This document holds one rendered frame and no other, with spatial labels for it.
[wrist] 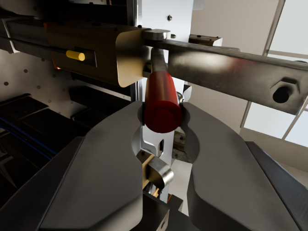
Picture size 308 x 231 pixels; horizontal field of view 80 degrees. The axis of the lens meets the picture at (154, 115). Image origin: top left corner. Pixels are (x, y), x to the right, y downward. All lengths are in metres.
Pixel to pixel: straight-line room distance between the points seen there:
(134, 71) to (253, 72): 0.12
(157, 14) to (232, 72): 0.20
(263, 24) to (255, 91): 2.00
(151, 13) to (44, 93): 0.36
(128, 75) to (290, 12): 1.96
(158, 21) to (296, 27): 1.87
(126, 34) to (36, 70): 0.38
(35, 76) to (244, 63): 0.48
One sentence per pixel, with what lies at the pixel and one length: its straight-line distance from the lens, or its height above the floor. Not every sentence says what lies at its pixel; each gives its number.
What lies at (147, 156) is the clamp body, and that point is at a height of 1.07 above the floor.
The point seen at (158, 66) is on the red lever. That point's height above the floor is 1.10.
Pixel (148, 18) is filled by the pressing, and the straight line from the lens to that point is 0.33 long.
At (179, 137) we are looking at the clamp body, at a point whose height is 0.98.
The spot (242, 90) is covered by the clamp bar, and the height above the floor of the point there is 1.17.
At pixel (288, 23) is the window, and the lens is 2.14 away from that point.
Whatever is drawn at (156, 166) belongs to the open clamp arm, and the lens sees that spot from 0.29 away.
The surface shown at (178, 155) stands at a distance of 0.67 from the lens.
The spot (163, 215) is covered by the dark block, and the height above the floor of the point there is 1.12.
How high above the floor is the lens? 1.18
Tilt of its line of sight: 26 degrees down
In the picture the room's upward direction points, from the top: 110 degrees clockwise
